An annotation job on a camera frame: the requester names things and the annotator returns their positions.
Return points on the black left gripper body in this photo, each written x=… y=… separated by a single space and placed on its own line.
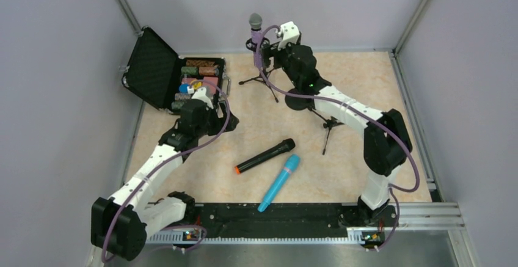
x=190 y=93

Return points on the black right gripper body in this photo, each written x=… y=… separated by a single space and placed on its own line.
x=271 y=49

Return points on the purple glitter microphone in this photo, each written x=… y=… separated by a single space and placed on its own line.
x=255 y=22

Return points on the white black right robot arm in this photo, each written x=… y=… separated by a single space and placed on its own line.
x=386 y=142

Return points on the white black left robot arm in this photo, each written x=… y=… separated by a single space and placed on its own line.
x=122 y=223

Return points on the round base clip stand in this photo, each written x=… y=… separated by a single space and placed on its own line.
x=298 y=104

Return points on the small black tripod stand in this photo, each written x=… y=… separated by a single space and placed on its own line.
x=328 y=125

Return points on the purple black poker chip row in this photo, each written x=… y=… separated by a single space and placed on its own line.
x=179 y=99

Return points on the blue round button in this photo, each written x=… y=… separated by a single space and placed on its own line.
x=184 y=88

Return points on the red playing card deck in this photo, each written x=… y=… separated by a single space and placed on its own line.
x=210 y=84

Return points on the green poker chip row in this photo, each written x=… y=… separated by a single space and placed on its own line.
x=200 y=71

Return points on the orange brown poker chip row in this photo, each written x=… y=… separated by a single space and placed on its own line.
x=200 y=63

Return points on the black orange-tipped microphone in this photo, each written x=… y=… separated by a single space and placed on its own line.
x=283 y=147

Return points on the black poker chip case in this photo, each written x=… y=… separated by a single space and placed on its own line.
x=153 y=70

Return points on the turquoise toy microphone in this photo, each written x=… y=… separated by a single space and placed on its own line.
x=288 y=168

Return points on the shock mount tripod stand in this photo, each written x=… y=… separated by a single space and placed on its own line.
x=259 y=78

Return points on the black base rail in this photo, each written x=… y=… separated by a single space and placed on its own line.
x=288 y=220

